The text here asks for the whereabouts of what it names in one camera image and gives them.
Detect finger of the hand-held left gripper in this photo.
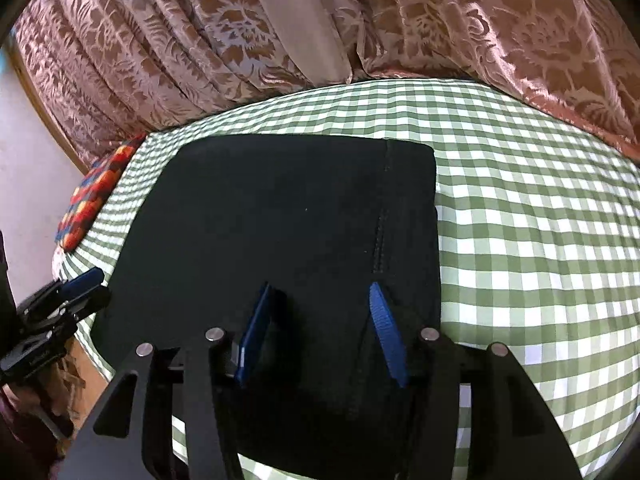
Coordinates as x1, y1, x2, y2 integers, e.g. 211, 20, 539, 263
59, 267, 106, 298
64, 287, 111, 319

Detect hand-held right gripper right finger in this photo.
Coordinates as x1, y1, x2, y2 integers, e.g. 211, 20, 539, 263
368, 282, 583, 480

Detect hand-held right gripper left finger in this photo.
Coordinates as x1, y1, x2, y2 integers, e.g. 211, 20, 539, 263
57, 282, 288, 480

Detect black pants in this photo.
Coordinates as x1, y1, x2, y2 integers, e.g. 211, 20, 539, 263
92, 132, 443, 480

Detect colourful patterned cushion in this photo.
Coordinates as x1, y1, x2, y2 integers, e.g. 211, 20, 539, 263
55, 132, 148, 253

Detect green checked bed sheet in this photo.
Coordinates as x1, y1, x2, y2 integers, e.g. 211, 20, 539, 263
52, 77, 640, 480

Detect plain white curtain strip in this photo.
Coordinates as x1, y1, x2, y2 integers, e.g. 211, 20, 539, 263
239, 0, 352, 85

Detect brown floral curtain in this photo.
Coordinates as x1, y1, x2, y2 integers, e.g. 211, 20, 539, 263
12, 0, 640, 171

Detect wooden window frame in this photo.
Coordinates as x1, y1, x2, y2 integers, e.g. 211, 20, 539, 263
7, 42, 93, 176

